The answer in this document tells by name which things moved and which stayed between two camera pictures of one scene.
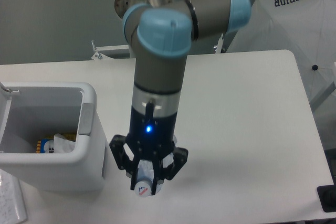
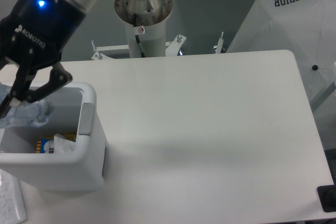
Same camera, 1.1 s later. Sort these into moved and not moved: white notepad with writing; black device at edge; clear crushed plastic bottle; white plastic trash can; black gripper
Moved: black gripper; clear crushed plastic bottle
Not moved: white plastic trash can; black device at edge; white notepad with writing
